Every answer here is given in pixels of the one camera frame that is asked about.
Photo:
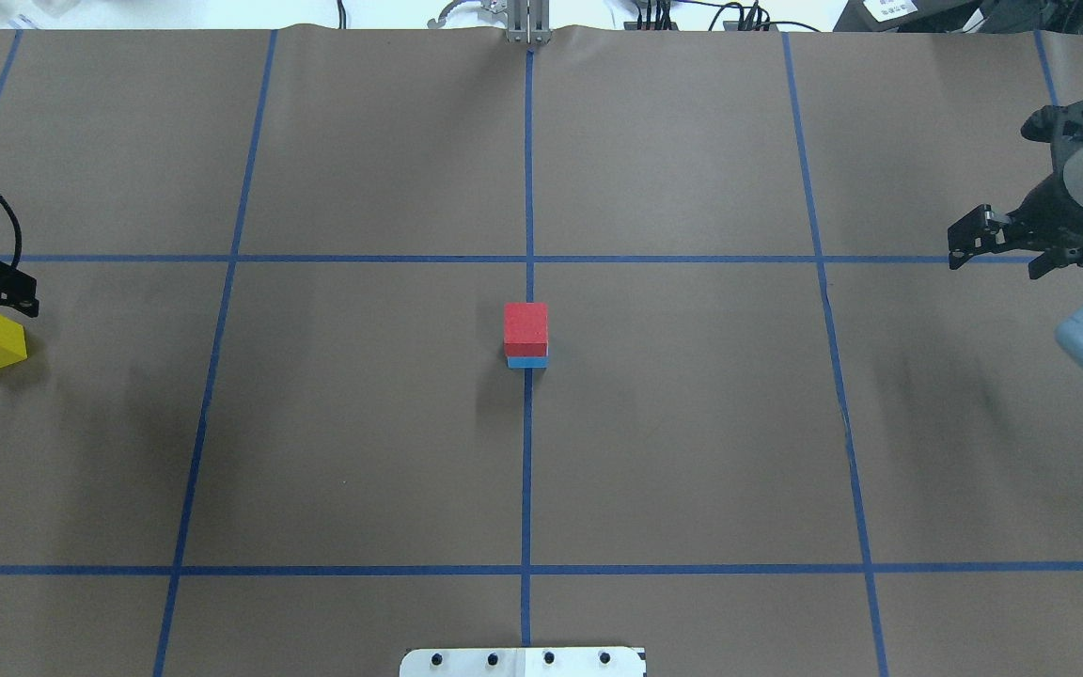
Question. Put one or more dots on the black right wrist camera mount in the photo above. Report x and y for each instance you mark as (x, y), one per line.
(1060, 127)

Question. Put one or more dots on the blue cube block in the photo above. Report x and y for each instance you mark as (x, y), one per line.
(527, 362)

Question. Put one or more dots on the red cube block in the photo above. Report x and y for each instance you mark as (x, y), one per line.
(525, 330)

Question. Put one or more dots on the metal post bracket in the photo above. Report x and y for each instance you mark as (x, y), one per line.
(525, 22)

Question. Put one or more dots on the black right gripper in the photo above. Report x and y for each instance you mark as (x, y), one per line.
(1052, 209)

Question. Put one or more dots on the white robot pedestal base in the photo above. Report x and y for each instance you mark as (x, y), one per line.
(526, 661)

